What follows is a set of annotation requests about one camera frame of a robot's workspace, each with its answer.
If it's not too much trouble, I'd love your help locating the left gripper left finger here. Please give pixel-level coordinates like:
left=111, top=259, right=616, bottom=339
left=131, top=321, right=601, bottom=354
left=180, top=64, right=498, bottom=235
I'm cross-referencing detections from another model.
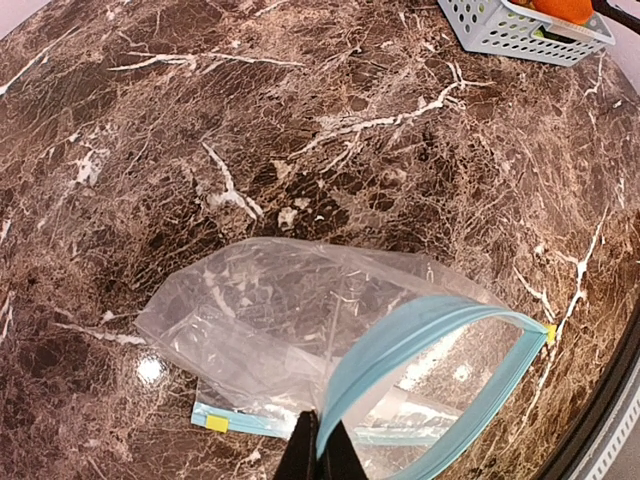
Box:
left=273, top=411, right=318, bottom=480

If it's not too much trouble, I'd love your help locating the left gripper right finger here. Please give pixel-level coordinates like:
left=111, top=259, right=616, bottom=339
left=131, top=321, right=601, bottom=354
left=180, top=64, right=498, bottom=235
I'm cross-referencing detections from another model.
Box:
left=316, top=422, right=368, bottom=480

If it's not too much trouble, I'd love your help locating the clear zip bag blue zipper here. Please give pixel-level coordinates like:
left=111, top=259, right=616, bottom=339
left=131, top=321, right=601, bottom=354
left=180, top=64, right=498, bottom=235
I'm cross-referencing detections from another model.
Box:
left=136, top=237, right=556, bottom=479

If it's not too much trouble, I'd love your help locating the orange toy fruit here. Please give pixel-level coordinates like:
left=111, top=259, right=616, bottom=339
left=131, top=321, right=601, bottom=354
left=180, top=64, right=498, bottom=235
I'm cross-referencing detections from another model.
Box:
left=511, top=0, right=594, bottom=25

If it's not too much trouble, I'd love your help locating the light blue perforated basket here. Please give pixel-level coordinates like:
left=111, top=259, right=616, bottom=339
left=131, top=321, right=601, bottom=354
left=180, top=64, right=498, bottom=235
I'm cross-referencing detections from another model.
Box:
left=438, top=0, right=616, bottom=67

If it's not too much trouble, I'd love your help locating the black front rail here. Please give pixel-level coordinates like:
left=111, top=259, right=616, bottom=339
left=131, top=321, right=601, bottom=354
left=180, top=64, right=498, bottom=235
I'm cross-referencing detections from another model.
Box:
left=535, top=305, right=639, bottom=480

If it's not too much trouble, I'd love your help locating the white slotted cable duct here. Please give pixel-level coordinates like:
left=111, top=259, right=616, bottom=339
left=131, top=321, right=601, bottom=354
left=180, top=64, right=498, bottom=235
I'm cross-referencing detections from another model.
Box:
left=577, top=398, right=639, bottom=479

